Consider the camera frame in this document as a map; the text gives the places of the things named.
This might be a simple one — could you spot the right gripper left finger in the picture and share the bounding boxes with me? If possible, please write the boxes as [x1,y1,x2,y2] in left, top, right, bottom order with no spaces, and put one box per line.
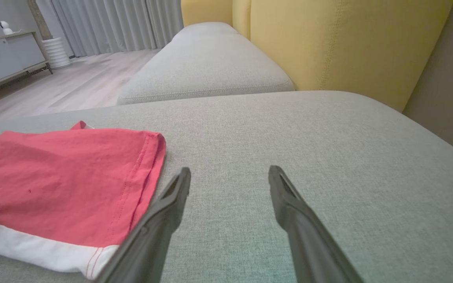
[95,167,192,283]

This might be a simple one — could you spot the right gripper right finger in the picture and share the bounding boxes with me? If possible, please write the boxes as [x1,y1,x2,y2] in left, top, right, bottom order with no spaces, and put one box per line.
[268,165,365,283]

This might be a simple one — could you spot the red shorts white hem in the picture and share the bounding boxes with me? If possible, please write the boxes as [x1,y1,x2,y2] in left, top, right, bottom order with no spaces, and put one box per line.
[0,121,167,280]

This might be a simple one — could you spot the large grey sofa seat cushion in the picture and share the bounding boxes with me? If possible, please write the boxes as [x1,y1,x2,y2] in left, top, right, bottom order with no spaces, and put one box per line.
[0,90,453,283]

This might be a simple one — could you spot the small grey sofa seat cushion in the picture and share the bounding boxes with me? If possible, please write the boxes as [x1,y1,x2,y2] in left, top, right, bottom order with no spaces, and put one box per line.
[116,22,296,106]

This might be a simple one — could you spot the yellow sofa back cushion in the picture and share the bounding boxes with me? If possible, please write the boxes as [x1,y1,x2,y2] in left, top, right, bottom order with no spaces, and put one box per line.
[181,0,234,27]
[250,0,453,112]
[232,0,252,40]

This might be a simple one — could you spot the white ribbed plant pot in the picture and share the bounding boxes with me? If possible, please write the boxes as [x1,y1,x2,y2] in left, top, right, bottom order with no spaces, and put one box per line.
[41,37,71,70]

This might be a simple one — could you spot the light grey pleated curtain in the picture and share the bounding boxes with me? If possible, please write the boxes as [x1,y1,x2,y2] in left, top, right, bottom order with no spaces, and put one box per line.
[36,0,184,57]

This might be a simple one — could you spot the grey low cabinet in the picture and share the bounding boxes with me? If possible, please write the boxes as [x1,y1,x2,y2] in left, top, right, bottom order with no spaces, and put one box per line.
[0,31,53,97]

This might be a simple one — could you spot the brown plant trunk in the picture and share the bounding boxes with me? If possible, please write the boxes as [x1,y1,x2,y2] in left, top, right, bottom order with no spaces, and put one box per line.
[28,0,53,40]

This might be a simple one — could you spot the small white security camera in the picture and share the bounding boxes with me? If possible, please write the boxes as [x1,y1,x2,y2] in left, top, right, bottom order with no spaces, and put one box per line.
[0,20,22,36]

